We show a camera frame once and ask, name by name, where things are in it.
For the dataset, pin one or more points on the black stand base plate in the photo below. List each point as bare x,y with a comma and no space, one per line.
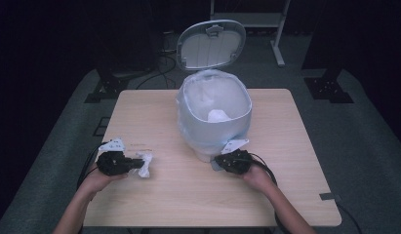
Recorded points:
329,89

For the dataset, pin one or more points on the person's left hand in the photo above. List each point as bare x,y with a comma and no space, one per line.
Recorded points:
95,182

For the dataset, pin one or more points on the translucent plastic trash bag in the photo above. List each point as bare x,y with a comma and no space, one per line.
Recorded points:
204,133

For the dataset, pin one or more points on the black stand base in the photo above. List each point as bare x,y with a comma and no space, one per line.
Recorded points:
107,89

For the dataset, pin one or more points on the black floor hatch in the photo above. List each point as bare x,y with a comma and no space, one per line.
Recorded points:
101,126

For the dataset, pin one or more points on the white tissue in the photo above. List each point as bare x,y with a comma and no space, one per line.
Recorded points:
219,116
147,157

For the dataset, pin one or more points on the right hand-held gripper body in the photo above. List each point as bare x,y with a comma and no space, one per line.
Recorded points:
237,162

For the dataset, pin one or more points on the person's right hand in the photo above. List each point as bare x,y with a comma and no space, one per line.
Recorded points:
258,178

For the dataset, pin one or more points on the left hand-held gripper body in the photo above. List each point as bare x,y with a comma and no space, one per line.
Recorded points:
113,162

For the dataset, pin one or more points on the white pedal trash can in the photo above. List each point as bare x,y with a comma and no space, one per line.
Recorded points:
209,48

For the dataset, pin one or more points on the white metal stand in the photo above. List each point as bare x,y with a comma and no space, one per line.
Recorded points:
263,19

